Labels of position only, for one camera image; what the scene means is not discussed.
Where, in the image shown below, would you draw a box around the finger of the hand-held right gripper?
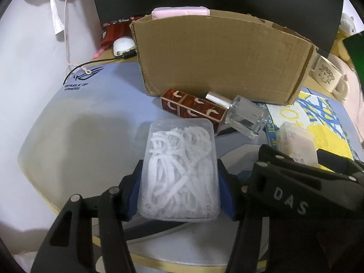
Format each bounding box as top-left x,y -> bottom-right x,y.
257,144 -> 288,167
315,148 -> 364,174

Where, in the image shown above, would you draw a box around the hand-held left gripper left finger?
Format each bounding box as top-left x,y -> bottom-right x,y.
31,159 -> 144,273

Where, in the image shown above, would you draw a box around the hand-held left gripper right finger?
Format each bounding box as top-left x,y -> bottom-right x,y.
217,159 -> 330,273

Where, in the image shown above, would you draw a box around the small translucent plastic box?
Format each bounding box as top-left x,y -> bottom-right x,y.
276,122 -> 318,168

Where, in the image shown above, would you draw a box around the clear floss pick box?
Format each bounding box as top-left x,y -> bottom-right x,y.
137,118 -> 222,222

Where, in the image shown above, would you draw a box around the cardboard box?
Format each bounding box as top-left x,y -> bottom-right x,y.
130,8 -> 317,106

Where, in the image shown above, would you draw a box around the yellow and blue towel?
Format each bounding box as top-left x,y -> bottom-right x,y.
253,89 -> 356,168

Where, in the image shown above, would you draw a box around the clear glass perfume bottle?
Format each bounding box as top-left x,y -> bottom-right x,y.
205,91 -> 269,140

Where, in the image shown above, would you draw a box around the light blue mouse pad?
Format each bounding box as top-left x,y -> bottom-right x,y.
17,63 -> 364,262

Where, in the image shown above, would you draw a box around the white cartoon mug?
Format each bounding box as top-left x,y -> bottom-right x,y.
310,55 -> 350,101

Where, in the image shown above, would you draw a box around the red patterned box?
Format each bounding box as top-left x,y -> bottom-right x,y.
161,89 -> 229,133

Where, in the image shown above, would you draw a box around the dark flat panel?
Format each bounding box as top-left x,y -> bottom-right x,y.
343,33 -> 364,84

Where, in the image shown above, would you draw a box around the yellow plush toy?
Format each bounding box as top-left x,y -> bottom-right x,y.
334,33 -> 353,62

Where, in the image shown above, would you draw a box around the white plush toy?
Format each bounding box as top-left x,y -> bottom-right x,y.
340,13 -> 358,35

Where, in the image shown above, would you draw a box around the pink pen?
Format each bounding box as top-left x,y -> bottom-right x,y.
93,46 -> 111,59

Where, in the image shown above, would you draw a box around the white rounded device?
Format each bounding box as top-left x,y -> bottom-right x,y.
113,37 -> 137,58

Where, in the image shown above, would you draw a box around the red glossy packet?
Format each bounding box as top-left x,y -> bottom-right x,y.
99,24 -> 134,49

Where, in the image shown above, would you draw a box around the pink tissue pack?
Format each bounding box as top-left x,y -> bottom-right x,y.
151,6 -> 210,20

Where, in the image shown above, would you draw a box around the white tassel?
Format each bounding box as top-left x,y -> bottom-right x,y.
49,0 -> 65,35

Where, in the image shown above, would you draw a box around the black cable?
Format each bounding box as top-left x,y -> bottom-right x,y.
63,50 -> 137,85

